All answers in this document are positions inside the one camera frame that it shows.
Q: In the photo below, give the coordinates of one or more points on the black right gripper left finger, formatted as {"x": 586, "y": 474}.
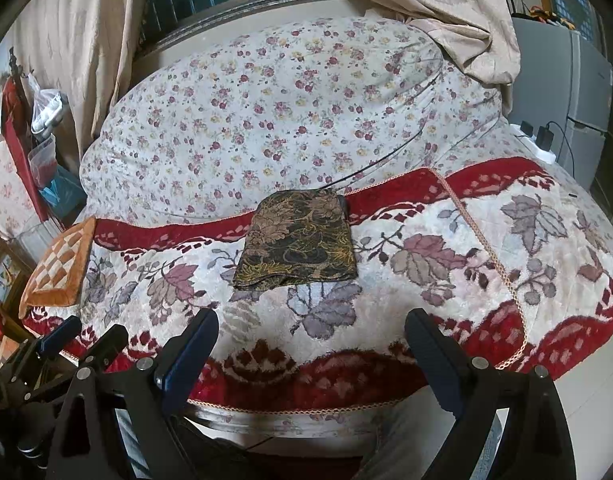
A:
{"x": 87, "y": 442}

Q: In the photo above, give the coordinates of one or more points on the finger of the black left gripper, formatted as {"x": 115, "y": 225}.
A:
{"x": 107, "y": 348}
{"x": 49, "y": 346}

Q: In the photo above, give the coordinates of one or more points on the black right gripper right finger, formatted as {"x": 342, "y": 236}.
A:
{"x": 536, "y": 441}

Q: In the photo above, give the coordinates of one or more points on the brown gold floral garment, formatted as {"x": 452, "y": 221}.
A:
{"x": 297, "y": 237}

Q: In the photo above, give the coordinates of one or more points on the orange checkered cushion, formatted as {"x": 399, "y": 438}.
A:
{"x": 57, "y": 279}

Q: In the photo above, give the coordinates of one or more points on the blue box on floor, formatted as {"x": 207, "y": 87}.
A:
{"x": 64, "y": 193}

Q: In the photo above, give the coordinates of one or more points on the red white plush blanket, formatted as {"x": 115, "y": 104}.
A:
{"x": 505, "y": 259}

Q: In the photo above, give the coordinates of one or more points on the white plastic bag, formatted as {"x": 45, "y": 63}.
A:
{"x": 49, "y": 108}

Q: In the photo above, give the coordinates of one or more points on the white floral quilt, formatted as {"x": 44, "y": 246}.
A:
{"x": 339, "y": 103}

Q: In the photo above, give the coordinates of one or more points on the black charger plug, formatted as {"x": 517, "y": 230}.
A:
{"x": 544, "y": 138}

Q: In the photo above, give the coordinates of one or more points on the beige curtain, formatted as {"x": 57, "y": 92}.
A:
{"x": 86, "y": 49}

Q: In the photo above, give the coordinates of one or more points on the white refrigerator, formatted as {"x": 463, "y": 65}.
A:
{"x": 565, "y": 84}

